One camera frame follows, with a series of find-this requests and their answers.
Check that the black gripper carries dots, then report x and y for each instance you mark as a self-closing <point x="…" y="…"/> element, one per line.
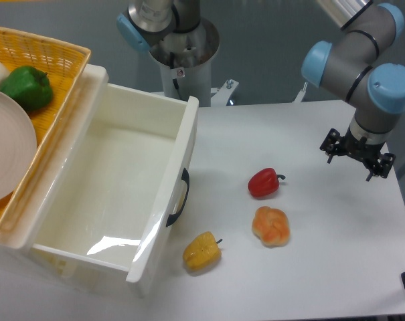
<point x="378" y="165"/>

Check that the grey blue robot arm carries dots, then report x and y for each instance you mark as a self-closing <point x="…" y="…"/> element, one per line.
<point x="346" y="69"/>

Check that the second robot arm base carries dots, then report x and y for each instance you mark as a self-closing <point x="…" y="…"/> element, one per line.
<point x="145" y="23"/>

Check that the round knotted bread roll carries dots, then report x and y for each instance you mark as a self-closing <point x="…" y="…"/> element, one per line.
<point x="271" y="226"/>

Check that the pink round plate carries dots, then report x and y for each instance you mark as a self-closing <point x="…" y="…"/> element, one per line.
<point x="18" y="144"/>

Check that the red bell pepper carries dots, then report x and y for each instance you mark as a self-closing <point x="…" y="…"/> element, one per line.
<point x="264" y="183"/>

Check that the yellow bell pepper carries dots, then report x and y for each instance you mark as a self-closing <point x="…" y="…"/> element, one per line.
<point x="201" y="252"/>

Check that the white plastic drawer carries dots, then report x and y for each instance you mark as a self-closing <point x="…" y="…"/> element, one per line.
<point x="107" y="224"/>

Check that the yellow woven basket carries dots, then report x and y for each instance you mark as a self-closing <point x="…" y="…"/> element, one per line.
<point x="64" y="63"/>

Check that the green bell pepper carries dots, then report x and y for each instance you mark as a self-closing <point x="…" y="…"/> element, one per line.
<point x="29" y="87"/>

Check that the black drawer handle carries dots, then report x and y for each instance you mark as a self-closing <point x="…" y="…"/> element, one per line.
<point x="182" y="199"/>

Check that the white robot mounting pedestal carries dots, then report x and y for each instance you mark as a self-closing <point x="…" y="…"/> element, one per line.
<point x="185" y="64"/>

